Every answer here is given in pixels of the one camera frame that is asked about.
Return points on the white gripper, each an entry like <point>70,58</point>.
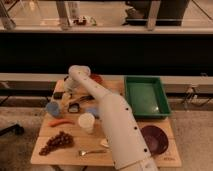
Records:
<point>70,87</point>

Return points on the black eraser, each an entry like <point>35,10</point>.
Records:
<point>58,95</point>

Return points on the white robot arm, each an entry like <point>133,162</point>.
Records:
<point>128,147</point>

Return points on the blue plastic cup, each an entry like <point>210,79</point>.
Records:
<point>53,109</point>

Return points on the white paper cup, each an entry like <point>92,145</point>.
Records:
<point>86,122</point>

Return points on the small black square dish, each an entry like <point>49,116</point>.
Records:
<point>73,108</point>

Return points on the red bowl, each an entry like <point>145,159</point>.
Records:
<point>96,78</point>

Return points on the blue sponge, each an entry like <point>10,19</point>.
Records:
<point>93,111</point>

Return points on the bunch of dark grapes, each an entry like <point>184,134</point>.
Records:
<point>60,140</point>

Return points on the toy banana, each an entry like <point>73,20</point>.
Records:
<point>104,143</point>

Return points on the metal spoon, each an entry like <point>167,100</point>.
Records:
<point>85,152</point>

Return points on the green plastic tray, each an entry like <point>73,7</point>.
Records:
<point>147,97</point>

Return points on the purple bowl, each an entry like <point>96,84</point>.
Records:
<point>156,139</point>

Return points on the black handled knife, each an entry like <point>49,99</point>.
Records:
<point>83,98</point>

